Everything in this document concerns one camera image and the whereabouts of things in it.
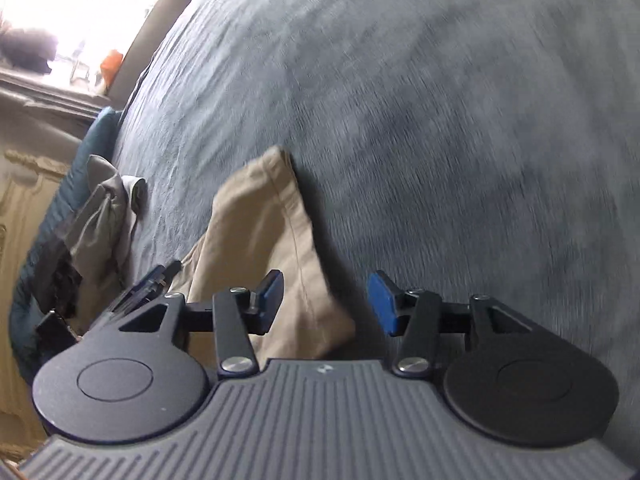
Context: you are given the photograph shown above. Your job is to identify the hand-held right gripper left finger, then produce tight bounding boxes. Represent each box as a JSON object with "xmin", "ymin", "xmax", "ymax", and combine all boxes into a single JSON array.
[{"xmin": 117, "ymin": 269, "xmax": 285, "ymax": 377}]

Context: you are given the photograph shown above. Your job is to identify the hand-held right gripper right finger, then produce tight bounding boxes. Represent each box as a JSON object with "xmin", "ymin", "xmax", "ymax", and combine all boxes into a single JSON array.
[{"xmin": 366, "ymin": 270, "xmax": 534, "ymax": 381}]

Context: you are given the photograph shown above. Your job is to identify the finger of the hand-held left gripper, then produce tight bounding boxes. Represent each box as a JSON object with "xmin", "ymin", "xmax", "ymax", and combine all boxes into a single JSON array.
[{"xmin": 102, "ymin": 259, "xmax": 182, "ymax": 322}]

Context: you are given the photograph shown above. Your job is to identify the beige pants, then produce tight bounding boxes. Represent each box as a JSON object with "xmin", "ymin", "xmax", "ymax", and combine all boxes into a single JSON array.
[{"xmin": 177, "ymin": 145, "xmax": 357, "ymax": 362}]

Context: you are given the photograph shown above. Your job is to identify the black cloth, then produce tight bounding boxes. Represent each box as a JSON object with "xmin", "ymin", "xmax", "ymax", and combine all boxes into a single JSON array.
[{"xmin": 49, "ymin": 242, "xmax": 87, "ymax": 311}]

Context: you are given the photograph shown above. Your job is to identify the olive-grey garment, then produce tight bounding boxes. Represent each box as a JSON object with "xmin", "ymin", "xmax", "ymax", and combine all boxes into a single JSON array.
[{"xmin": 65, "ymin": 154, "xmax": 149, "ymax": 313}]

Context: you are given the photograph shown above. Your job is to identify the cream ornate headboard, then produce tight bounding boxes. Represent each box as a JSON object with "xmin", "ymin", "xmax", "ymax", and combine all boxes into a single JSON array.
[{"xmin": 0, "ymin": 147, "xmax": 71, "ymax": 461}]

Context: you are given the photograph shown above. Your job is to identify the dark blue quilted jacket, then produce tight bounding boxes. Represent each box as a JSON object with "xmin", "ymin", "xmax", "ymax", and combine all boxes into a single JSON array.
[{"xmin": 9, "ymin": 106, "xmax": 127, "ymax": 378}]

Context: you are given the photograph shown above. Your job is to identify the grey fleece blanket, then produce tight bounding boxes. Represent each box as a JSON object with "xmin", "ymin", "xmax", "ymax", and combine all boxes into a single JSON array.
[{"xmin": 112, "ymin": 0, "xmax": 640, "ymax": 476}]

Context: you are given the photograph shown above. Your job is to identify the window sill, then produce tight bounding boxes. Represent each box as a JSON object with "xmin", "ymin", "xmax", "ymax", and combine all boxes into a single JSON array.
[{"xmin": 0, "ymin": 67, "xmax": 110, "ymax": 122}]

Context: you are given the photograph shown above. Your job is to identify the orange object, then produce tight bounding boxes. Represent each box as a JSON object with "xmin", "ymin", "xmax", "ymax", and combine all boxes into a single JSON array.
[{"xmin": 100, "ymin": 50, "xmax": 124, "ymax": 84}]

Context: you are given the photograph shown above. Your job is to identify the dark plant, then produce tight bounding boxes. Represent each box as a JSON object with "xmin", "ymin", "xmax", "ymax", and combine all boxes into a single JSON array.
[{"xmin": 0, "ymin": 27, "xmax": 57, "ymax": 75}]

